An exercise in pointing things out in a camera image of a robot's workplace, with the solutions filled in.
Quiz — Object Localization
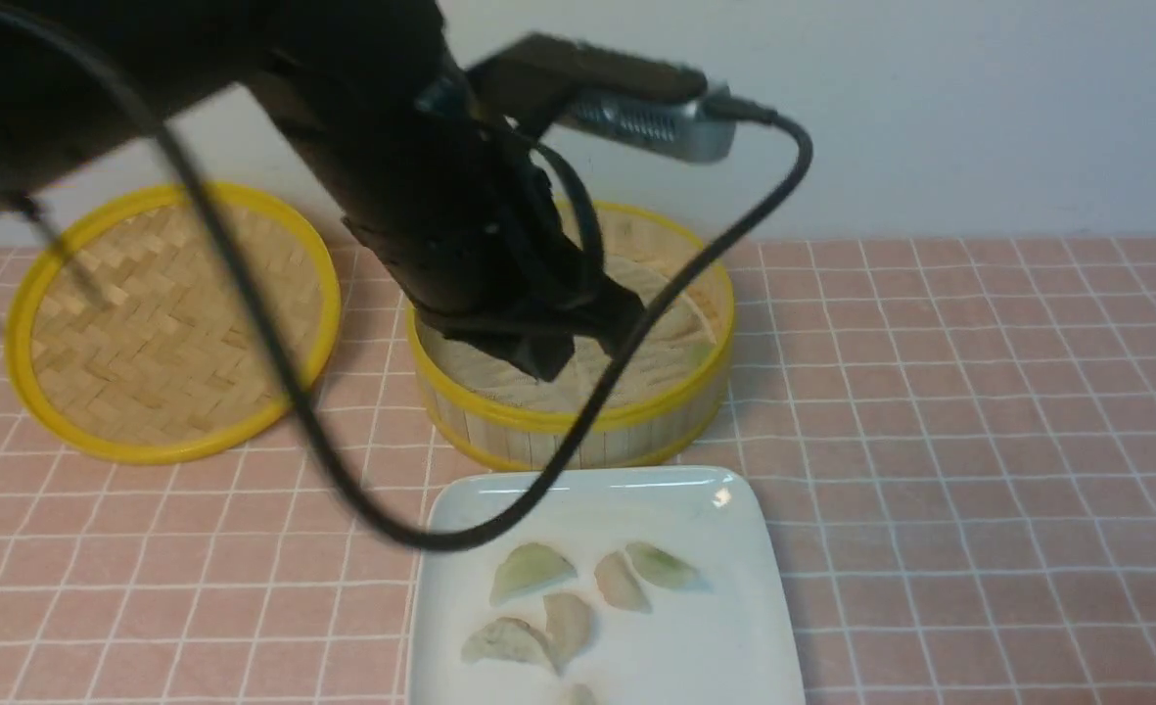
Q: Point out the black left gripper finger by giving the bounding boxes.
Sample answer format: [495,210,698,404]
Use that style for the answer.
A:
[455,327,578,381]

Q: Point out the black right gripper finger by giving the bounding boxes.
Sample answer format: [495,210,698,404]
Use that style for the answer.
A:
[592,294,645,357]

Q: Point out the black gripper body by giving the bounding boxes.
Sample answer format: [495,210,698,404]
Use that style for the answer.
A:
[250,59,631,339]

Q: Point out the green dumpling front steamer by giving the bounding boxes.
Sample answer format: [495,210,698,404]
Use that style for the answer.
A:
[488,541,578,606]

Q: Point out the pale pink dumpling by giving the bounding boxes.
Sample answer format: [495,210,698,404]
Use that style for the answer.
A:
[543,589,594,673]

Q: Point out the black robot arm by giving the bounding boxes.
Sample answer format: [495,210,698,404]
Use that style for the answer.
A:
[0,1,646,381]

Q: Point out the green dumpling on plate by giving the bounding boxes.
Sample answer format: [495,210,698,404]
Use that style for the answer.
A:
[624,541,702,589]

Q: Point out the white square plate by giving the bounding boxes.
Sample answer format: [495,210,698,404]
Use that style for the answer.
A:
[406,467,806,704]

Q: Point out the grey-green dumpling on plate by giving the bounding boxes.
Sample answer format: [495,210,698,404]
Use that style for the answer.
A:
[460,617,558,673]

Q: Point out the white mesh steamer liner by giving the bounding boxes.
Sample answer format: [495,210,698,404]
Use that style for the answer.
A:
[417,295,716,415]

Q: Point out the green dumpling steamer right edge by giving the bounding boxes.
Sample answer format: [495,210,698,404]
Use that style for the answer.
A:
[683,340,716,369]

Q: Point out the woven bamboo steamer lid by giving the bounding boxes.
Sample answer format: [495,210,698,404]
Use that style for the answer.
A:
[2,186,291,463]

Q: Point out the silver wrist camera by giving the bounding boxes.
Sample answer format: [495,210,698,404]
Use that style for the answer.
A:
[466,32,738,165]

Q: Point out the black camera cable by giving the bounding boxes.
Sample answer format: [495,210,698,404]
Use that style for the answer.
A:
[0,0,815,552]

